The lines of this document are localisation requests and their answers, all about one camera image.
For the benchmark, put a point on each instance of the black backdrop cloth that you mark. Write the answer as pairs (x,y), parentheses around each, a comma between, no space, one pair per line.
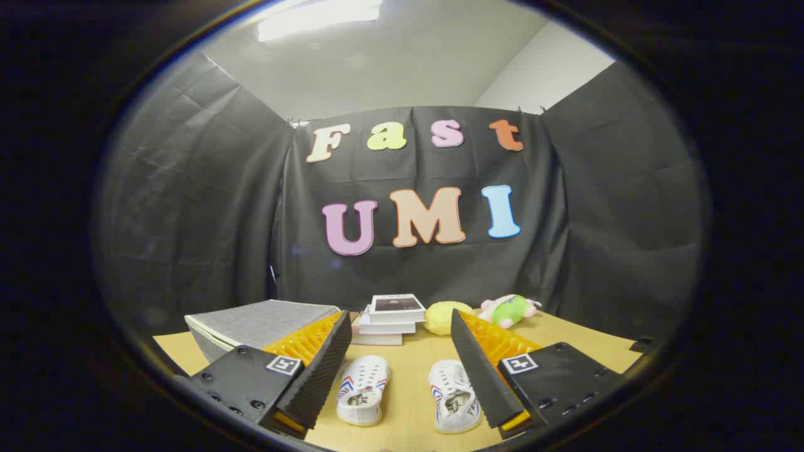
(220,220)

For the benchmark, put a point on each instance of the yellow plush toy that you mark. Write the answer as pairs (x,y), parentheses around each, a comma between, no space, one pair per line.
(443,317)

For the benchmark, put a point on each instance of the pink and green plush toy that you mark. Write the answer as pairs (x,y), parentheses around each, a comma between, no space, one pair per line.
(510,311)

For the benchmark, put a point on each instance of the black table clamp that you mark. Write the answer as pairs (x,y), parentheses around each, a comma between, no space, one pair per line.
(642,344)

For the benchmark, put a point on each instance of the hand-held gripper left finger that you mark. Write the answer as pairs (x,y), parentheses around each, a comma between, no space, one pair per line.
(320,376)

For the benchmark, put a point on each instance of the white book with dark photo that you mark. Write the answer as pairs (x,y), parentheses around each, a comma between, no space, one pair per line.
(396,306)

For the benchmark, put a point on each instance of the white shoe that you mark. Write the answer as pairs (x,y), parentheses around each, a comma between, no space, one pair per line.
(364,383)
(449,389)

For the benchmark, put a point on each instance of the grey fabric storage box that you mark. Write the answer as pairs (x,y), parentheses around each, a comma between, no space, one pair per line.
(251,323)

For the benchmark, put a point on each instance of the thick white book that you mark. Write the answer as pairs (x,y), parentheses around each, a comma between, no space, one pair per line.
(383,328)

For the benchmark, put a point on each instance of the thin white book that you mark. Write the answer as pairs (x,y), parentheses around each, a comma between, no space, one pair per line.
(377,339)

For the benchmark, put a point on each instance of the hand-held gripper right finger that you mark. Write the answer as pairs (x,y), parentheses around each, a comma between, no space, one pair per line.
(483,383)

